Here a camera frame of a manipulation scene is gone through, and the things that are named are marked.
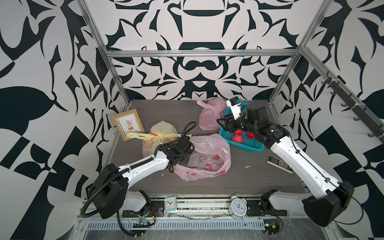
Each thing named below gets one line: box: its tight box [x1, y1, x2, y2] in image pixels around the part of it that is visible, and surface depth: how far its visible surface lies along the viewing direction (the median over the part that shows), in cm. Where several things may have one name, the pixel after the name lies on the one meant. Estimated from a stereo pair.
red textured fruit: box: [232, 131, 244, 144], surface depth 94 cm
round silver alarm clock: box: [228, 192, 248, 221], surface depth 73 cm
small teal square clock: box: [164, 196, 177, 212], surface depth 76 cm
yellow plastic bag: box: [126, 121, 192, 158], surface depth 91 cm
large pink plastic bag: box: [173, 133, 232, 182], surface depth 85 cm
